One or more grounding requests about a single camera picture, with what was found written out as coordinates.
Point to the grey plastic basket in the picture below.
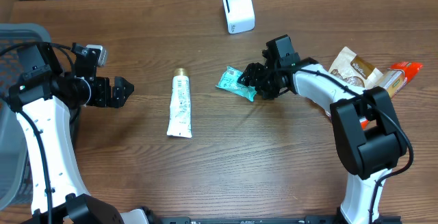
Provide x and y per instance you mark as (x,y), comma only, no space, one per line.
(16,179)

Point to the white barcode scanner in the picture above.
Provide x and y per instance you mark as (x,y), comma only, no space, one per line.
(240,15)

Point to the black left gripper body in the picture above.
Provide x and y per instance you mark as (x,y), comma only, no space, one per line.
(100,92)

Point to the white tube gold cap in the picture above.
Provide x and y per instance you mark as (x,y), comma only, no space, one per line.
(180,106)

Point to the teal snack packet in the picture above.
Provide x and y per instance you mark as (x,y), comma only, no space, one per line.
(228,82)

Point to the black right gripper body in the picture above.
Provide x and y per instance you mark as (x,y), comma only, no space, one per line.
(269,84)

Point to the cream brown nut bag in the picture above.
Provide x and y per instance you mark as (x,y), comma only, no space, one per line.
(352,69)

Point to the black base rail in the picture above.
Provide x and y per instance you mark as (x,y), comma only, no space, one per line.
(306,220)

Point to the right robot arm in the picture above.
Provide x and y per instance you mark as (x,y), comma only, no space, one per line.
(369,140)

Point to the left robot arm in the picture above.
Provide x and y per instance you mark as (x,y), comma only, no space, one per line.
(58,80)

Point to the orange spaghetti packet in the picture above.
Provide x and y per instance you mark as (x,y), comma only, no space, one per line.
(397,76)

